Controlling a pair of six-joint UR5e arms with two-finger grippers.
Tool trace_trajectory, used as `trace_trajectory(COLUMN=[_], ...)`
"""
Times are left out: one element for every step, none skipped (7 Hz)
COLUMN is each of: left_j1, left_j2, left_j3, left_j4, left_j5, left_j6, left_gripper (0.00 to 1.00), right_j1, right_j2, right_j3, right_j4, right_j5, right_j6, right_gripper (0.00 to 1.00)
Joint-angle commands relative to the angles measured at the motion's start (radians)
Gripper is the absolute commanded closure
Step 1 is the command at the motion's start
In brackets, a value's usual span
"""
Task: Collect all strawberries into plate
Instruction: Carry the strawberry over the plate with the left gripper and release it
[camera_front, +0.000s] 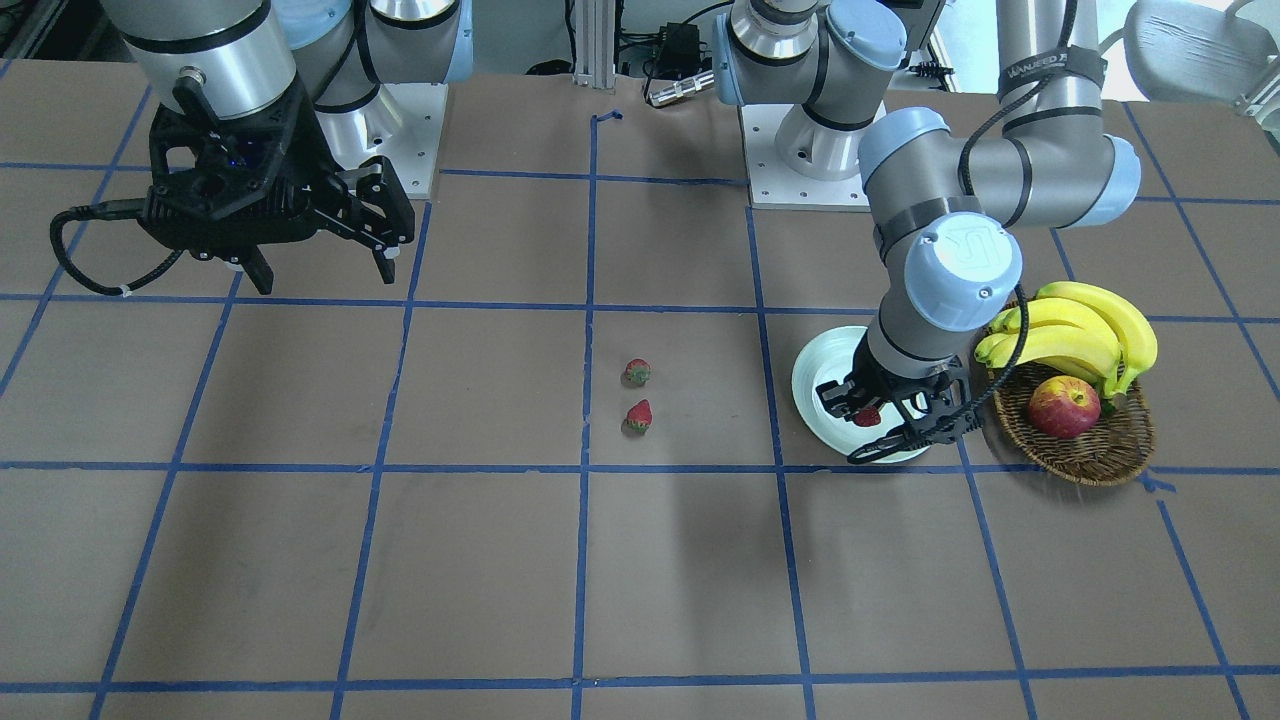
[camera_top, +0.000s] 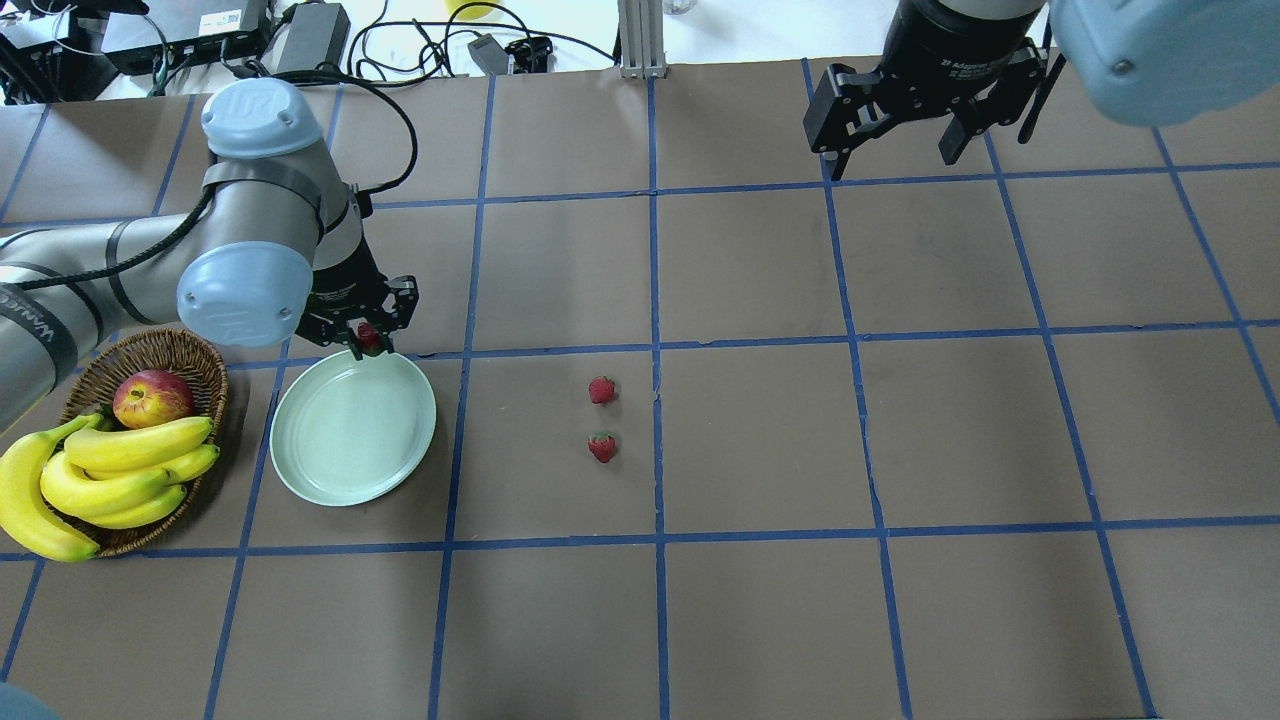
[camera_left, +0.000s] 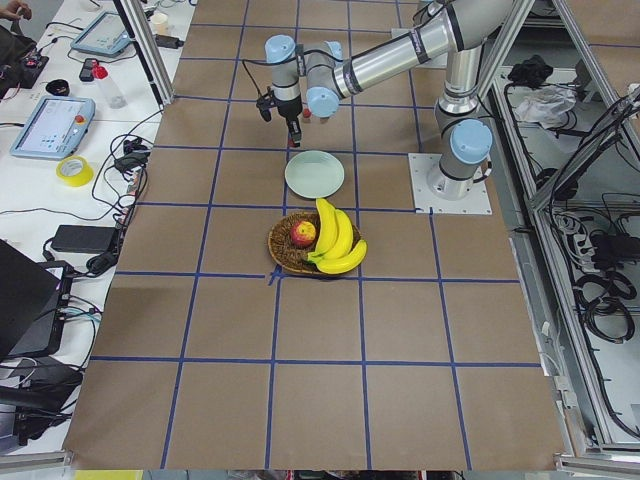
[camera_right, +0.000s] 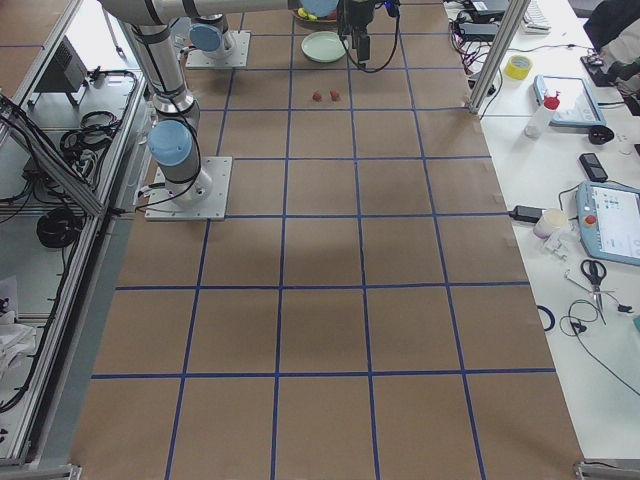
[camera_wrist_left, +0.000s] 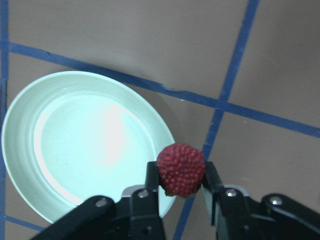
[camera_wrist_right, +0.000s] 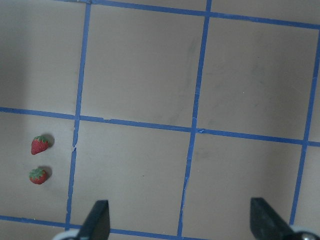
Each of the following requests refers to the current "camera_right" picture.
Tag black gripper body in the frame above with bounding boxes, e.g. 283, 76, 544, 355
337, 0, 373, 36

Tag yellow tape roll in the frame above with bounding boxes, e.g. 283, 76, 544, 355
504, 55, 533, 80

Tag white cup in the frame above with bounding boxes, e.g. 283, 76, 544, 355
533, 208, 569, 239

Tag near teach pendant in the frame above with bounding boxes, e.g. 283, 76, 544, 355
575, 181, 639, 266

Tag black power adapter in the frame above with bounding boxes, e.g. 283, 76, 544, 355
508, 205, 544, 224

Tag coiled black cable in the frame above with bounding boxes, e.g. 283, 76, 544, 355
37, 207, 81, 249

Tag brown wicker basket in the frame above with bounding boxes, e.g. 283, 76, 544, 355
291, 7, 337, 24

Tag thin black cable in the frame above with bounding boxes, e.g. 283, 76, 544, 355
558, 298, 640, 401

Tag black phone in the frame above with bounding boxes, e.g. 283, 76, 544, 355
578, 153, 608, 183

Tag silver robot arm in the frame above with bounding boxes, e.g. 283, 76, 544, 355
101, 1, 377, 205
189, 14, 233, 58

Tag grey control box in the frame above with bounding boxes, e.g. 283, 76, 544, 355
29, 35, 88, 106

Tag blue tape roll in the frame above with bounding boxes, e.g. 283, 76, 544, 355
536, 305, 556, 332

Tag light green plate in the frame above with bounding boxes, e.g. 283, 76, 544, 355
301, 31, 345, 63

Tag teach pendant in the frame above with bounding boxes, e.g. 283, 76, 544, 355
533, 75, 606, 128
575, 181, 639, 266

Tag far teach pendant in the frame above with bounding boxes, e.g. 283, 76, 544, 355
533, 75, 606, 128

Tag aluminium frame post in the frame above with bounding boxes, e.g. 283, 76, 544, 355
467, 0, 530, 114

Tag white bottle red cap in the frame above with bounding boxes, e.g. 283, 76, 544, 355
524, 92, 560, 139

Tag black handled scissors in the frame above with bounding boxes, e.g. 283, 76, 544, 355
580, 259, 607, 323

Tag black power brick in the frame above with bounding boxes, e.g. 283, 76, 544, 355
458, 23, 499, 42

